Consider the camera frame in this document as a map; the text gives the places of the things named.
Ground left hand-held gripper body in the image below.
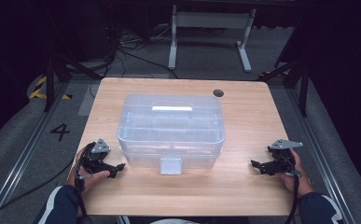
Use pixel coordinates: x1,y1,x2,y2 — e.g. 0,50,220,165
78,138,112,175

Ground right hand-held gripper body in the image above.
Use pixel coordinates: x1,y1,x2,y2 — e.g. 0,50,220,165
270,138,304,175

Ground clear plastic storage box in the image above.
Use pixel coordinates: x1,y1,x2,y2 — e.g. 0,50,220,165
116,93,227,176

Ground person's left hand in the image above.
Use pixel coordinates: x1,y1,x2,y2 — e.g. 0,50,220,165
67,147,111,194

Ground person's right hand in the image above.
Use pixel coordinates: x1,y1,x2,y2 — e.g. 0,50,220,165
279,148,314,198

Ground black tripod stand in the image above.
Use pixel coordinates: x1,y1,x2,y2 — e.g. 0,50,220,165
42,52,104,113
258,55,312,119

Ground aluminium floor rail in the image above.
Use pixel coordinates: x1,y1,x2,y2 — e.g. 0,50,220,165
285,87,356,224
0,81,71,220

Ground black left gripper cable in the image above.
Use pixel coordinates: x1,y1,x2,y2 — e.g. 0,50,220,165
74,161,92,224

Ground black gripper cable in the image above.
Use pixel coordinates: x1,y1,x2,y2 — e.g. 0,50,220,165
287,172,302,224
74,161,92,224

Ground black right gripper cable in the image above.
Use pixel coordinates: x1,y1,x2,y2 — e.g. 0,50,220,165
287,172,302,224

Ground long black floor cable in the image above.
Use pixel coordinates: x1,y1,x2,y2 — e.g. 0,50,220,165
0,158,76,224

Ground black floor cable bundle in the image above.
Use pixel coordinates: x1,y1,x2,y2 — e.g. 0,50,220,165
102,26,180,80

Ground white metal stand frame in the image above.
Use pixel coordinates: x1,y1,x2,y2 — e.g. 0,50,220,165
167,4,257,74

